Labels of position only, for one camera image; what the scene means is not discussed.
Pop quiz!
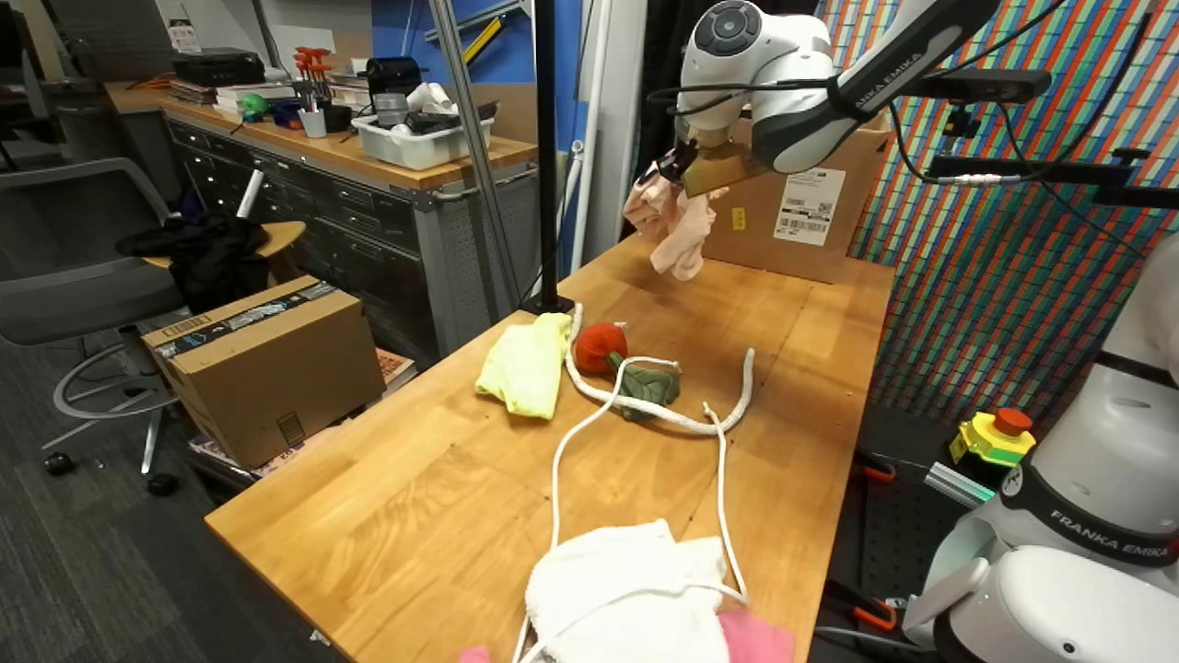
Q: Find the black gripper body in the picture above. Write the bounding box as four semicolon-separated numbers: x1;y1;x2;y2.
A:
655;131;713;177

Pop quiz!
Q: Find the orange plush ball with tag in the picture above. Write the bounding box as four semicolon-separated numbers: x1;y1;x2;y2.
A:
573;319;635;384

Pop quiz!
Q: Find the dark green cloth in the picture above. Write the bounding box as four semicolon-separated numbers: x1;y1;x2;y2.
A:
611;358;686;417

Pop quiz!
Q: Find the yellow cloth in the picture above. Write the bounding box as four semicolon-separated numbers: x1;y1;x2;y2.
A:
471;308;576;428

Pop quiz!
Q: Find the white rope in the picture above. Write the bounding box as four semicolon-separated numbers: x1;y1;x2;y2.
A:
506;301;759;663

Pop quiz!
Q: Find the white towel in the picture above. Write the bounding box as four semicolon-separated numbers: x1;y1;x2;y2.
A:
523;516;738;663

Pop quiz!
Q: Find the black pole stand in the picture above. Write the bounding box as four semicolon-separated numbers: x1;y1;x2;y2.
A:
528;0;576;312

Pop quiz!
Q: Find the cardboard box with white label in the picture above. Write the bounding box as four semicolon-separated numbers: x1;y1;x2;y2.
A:
698;113;898;285

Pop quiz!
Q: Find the silver tripod pole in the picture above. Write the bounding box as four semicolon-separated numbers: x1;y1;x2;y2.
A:
422;0;532;324

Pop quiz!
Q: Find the white plastic bin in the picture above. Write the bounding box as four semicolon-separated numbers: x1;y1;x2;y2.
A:
349;104;500;173

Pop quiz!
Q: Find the grey workbench with wooden top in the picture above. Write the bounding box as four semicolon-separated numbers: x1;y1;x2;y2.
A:
102;77;547;362

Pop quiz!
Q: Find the reddish flat board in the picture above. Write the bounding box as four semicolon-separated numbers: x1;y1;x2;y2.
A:
371;345;422;392

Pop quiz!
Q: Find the orange clamp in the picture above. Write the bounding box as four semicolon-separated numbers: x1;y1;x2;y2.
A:
854;452;902;486
844;589;912;636

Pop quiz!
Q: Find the round wooden stool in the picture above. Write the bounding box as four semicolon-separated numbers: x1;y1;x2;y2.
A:
142;216;311;287

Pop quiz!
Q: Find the yellow red emergency stop button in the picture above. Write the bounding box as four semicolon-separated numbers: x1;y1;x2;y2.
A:
948;401;1042;474

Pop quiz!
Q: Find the cardboard box with black tape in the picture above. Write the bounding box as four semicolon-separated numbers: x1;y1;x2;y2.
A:
142;274;388;473

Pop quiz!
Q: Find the grey office chair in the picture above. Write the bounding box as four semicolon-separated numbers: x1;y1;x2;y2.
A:
0;156;187;502

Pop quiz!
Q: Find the black mounted camera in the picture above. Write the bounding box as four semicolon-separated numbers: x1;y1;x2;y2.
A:
940;65;1053;140

